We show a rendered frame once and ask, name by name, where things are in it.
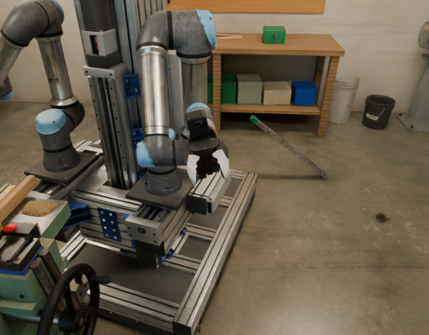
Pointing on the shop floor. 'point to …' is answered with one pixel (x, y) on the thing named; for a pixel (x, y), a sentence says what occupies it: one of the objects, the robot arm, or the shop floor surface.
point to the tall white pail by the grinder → (342, 98)
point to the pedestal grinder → (420, 122)
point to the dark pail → (378, 111)
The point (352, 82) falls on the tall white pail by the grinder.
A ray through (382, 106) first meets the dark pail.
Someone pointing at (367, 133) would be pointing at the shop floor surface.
